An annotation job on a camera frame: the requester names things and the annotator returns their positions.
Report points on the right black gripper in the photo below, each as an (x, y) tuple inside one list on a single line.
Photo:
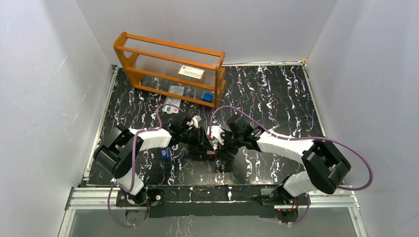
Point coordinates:
[(223, 148)]

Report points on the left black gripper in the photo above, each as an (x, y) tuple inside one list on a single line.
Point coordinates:
[(200, 139)]

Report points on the blue stapler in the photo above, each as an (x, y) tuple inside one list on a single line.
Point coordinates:
[(165, 154)]

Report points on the red white staple box sleeve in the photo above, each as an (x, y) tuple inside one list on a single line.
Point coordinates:
[(212, 152)]

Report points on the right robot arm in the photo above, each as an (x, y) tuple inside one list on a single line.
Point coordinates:
[(324, 165)]

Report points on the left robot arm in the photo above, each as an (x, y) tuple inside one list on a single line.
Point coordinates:
[(118, 152)]

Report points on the small blue cube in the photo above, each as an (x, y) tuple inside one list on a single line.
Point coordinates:
[(207, 97)]

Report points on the clear plastic label packet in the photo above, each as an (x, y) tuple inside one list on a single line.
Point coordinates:
[(173, 103)]

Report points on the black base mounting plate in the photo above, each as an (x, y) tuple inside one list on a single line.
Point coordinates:
[(264, 201)]

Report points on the white staple box on shelf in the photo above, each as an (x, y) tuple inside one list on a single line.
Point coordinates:
[(190, 73)]

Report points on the orange wooden shelf rack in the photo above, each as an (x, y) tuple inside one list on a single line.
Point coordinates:
[(142, 57)]

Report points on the aluminium frame rail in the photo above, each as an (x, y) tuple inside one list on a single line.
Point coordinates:
[(98, 198)]

